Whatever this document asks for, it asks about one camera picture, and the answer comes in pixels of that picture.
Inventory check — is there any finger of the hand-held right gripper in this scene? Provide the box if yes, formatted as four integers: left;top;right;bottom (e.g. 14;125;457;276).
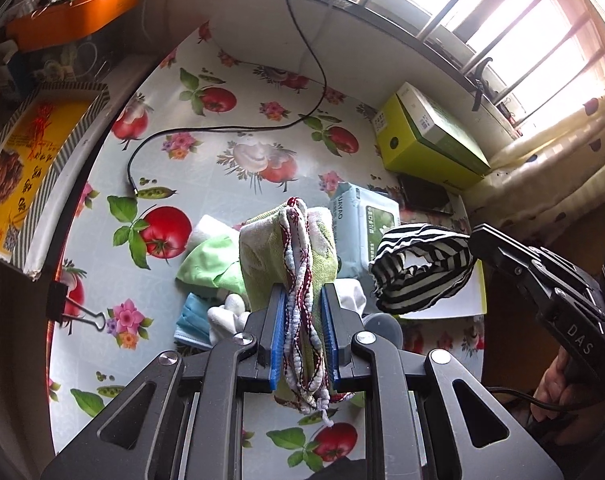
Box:
469;224;545;267
475;247;558;311

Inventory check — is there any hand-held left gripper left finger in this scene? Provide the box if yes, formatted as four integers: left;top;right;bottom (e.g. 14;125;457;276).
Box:
41;282;288;480

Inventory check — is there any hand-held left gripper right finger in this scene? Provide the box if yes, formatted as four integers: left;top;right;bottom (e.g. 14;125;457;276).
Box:
320;282;565;480

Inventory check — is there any white grey sock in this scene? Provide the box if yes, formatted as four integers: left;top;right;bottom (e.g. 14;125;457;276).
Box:
338;279;368;317
207;294;253;347

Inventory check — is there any shallow yellow-edged cardboard box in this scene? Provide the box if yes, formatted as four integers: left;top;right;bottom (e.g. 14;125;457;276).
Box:
396;259;488;319

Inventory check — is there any green towel with red trim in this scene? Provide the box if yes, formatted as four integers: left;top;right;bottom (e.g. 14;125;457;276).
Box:
238;197;355;428

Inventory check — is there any light green cloth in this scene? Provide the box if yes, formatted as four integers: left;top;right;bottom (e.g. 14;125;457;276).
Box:
176;237;248;298

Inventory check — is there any black and white striped cloth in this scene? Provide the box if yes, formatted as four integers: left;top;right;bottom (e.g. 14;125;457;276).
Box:
369;222;475;316

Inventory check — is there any person's right hand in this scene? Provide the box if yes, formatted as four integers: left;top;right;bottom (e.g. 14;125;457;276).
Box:
531;346;605;448

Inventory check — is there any grey plastic cup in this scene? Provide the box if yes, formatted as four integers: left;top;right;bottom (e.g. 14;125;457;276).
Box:
362;312;403;347

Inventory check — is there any flat black device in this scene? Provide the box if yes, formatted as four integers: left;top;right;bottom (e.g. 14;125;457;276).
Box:
397;174;455;216

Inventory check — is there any cream dotted curtain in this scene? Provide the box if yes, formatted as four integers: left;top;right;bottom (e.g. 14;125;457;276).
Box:
462;85;605;241

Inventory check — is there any wet wipes pack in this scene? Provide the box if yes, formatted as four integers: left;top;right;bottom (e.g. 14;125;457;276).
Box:
329;182;401;281

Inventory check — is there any green and white carton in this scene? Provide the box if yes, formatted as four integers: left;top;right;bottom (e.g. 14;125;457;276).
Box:
395;81;492;176

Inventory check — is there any lime green cardboard box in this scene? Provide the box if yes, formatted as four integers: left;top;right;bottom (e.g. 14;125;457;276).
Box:
375;92;485;191

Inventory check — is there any floral tomato print tablecloth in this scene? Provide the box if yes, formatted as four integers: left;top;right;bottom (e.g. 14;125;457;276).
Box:
47;20;485;463

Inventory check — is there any window with metal bars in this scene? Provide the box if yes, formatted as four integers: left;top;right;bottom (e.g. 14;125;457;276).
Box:
357;0;605;133

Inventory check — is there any black binder clip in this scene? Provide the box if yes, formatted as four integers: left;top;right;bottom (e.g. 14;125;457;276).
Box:
46;280;108;332

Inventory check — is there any yellow printed cardboard box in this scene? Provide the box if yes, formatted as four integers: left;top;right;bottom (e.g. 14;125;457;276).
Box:
0;82;110;281

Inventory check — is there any orange plastic tray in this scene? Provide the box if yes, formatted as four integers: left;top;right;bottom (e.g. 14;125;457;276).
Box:
5;0;146;53

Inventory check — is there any black window handle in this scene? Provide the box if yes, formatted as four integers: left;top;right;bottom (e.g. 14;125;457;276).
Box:
471;57;494;112

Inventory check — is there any black cable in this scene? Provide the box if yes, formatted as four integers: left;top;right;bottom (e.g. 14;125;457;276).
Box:
126;0;329;196

